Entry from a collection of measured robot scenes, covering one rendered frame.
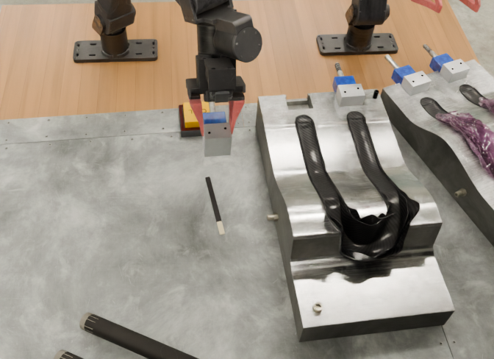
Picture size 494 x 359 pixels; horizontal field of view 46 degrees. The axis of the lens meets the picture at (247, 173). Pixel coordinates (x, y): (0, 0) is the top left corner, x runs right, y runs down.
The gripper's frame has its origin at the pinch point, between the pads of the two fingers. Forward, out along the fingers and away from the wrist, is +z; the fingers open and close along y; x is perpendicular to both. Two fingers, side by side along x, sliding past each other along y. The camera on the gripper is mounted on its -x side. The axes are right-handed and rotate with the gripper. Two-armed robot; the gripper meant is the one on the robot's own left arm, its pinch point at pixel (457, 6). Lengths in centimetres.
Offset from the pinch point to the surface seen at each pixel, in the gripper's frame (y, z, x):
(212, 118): -39.0, -0.7, 25.3
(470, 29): 96, -140, 123
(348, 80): -9.3, -13.9, 29.6
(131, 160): -56, -3, 40
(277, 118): -25.6, -5.2, 30.8
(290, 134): -23.6, -0.9, 31.0
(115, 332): -57, 36, 35
